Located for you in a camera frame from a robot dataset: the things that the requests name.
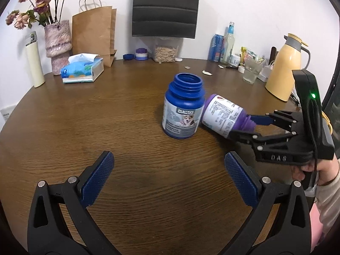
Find purple supplement bottle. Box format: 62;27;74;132
201;94;256;138

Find blue supplement bottle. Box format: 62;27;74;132
161;73;205;139

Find right forearm sleeve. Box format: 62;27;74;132
316;173;339;245

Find right hand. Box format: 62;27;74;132
291;155;339;186

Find yellow thermal jug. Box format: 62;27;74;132
265;33;311;102

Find drinking glass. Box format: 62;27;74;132
243;58;264;85

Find snack packets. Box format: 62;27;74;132
233;47;266;67

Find clear glass bottle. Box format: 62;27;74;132
220;22;235;64

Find blue drink can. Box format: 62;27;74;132
207;34;224;62

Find clear container with grains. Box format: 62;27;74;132
152;37;179;63

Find purple white small jar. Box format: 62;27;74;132
135;48;149;61

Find blue bottle cap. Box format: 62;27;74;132
123;54;135;61

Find black paper bag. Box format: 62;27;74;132
132;0;199;39

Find blue tissue box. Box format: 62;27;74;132
61;53;104;84

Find cream thermos bottle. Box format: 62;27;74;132
25;31;45;88

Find pink textured vase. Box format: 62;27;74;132
44;20;72;75

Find brown paper bag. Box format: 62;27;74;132
72;0;116;67

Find dried pink flowers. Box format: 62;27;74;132
5;0;65;30

